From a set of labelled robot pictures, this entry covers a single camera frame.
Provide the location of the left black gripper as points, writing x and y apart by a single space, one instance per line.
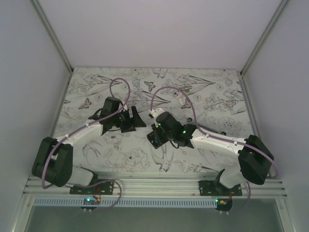
132 123

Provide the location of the black fuse box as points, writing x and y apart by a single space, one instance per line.
157 139

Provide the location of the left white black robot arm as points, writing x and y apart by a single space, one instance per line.
54 162

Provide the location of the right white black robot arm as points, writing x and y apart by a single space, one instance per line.
254 160

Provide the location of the silver ratchet wrench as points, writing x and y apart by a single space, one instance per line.
191 121

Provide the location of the white plastic tool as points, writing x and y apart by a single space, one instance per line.
179 97

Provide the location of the floral patterned mat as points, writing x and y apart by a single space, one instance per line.
213 97

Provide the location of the right small circuit board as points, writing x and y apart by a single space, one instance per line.
224 205

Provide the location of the small circuit board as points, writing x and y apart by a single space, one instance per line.
224 205
90 204

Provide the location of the left small circuit board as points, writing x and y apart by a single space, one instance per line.
90 204

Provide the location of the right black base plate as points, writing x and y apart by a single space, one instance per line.
209 188

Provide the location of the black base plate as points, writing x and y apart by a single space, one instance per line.
98 187
209 188

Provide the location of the aluminium rail frame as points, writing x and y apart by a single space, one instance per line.
182 185

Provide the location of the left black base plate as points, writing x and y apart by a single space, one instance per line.
98 187

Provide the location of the white slotted cable duct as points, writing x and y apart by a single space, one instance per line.
129 202

